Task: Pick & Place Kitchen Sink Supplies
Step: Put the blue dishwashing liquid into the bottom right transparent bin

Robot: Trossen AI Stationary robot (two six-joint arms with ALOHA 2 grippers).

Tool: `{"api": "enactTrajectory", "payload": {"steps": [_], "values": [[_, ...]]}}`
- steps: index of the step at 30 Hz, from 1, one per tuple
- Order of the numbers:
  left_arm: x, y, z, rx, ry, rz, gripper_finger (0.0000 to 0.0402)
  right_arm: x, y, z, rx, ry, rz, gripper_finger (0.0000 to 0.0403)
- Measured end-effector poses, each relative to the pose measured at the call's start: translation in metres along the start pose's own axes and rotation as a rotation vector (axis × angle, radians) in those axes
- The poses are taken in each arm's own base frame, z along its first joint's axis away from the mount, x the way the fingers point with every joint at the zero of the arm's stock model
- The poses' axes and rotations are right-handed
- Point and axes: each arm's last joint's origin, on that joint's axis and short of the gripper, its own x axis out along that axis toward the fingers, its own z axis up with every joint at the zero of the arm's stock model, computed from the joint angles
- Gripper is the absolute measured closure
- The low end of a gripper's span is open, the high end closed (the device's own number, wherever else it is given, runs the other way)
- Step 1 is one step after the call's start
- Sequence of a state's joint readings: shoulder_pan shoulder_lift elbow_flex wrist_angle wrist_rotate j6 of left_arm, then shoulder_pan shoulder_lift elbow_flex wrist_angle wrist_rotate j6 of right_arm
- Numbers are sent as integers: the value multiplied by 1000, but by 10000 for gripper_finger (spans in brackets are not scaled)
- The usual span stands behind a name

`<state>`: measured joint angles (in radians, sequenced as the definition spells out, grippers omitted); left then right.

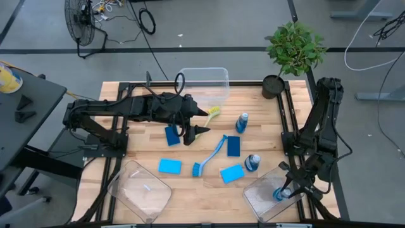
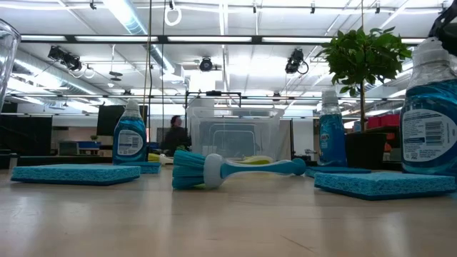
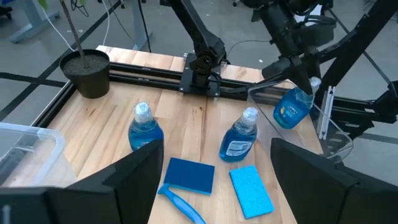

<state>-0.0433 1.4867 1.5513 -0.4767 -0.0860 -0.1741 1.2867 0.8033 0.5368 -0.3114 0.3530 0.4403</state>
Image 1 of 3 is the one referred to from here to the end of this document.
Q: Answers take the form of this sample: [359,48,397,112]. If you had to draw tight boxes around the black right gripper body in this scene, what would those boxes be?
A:
[285,163,318,188]

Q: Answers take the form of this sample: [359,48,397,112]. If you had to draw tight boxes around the black aluminium table frame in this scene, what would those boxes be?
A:
[71,80,351,224]

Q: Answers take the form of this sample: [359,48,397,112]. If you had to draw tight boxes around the black floor fan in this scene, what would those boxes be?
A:
[64,0,108,60]

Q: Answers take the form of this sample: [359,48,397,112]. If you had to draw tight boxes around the shallow clear plastic tray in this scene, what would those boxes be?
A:
[242,166,306,223]
[107,160,173,224]

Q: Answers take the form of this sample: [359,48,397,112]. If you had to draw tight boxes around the black cable bundle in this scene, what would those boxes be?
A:
[373,11,405,41]

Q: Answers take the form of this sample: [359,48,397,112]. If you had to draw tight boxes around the blue scrub sponge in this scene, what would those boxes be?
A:
[158,158,183,175]
[164,125,181,147]
[220,163,246,184]
[227,136,241,158]

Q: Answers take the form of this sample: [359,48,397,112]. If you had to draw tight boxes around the deep clear plastic bin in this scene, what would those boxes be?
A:
[177,66,231,110]

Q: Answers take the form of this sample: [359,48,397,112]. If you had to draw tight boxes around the blue dish brush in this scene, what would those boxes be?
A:
[192,134,228,177]

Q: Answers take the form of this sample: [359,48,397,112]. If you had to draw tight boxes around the green leafy plant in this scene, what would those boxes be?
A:
[265,20,328,77]

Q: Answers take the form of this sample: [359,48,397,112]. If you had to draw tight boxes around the coiled black floor cable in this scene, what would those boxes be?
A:
[138,8,157,35]

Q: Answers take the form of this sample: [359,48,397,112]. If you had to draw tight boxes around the dark grey side table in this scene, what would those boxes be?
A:
[0,66,68,174]

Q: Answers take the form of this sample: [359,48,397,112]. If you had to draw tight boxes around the office chair base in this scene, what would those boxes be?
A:
[0,185,53,228]

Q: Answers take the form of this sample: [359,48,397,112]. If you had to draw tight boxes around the yellow-green dish brush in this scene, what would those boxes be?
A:
[194,106,221,139]

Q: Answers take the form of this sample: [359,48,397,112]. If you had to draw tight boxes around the grey desk foot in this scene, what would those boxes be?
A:
[330,0,393,22]
[356,85,405,102]

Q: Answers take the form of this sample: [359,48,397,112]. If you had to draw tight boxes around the blue dish soap bottle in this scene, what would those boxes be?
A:
[272,186,292,203]
[244,154,261,173]
[235,112,250,134]

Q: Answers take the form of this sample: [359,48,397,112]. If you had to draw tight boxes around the black plant pot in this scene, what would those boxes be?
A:
[261,74,286,100]

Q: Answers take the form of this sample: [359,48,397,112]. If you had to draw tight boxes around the tangled white cables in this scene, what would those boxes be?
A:
[93,0,126,20]

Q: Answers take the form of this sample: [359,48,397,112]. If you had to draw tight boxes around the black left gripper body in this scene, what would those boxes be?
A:
[151,92,196,128]

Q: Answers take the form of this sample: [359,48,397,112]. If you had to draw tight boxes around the white floor cable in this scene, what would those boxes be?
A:
[344,0,405,72]

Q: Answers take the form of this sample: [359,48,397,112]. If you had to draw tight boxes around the black wedge part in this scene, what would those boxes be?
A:
[14,110,37,124]
[16,94,34,111]

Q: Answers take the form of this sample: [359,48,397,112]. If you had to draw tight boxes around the white wipes tub yellow label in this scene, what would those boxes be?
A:
[0,61,23,94]

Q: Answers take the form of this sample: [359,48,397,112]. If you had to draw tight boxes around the yellow cable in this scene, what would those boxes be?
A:
[65,90,96,101]

